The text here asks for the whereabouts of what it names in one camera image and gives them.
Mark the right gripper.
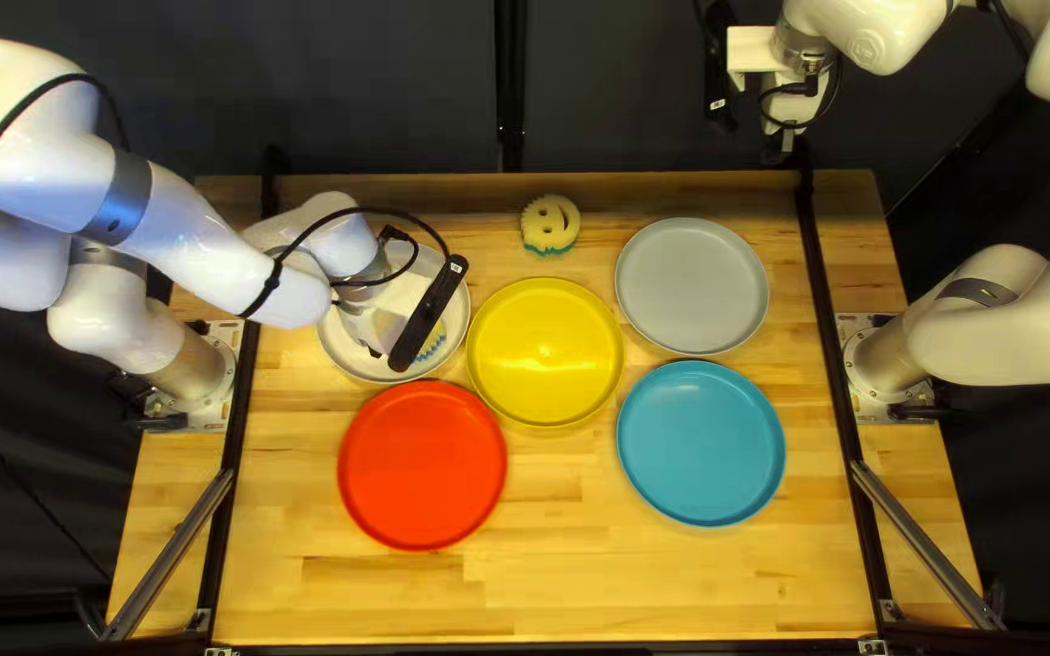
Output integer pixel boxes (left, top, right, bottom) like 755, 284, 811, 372
726, 24, 833, 138

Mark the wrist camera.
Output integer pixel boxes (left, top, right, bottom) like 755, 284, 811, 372
385, 254, 470, 374
702, 0, 742, 126

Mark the grey round plate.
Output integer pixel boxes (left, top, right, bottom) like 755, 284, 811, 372
614, 217, 771, 357
315, 239, 474, 384

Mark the black cable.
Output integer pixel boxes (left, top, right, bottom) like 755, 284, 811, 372
755, 59, 845, 133
0, 73, 453, 322

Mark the teal round plate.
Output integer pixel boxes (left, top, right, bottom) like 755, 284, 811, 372
616, 360, 788, 528

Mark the yellow round plate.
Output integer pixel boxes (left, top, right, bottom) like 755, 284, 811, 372
465, 277, 626, 430

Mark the yellow smiling face sponge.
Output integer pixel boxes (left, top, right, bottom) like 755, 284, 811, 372
520, 193, 583, 258
414, 321, 450, 364

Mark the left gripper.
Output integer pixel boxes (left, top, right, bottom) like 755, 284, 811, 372
335, 272, 437, 359

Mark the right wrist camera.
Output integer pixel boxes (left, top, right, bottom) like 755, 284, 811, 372
702, 0, 742, 126

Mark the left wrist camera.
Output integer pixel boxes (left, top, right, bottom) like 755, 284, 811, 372
385, 254, 470, 374

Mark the orange round plate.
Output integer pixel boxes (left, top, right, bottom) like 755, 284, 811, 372
336, 380, 510, 553

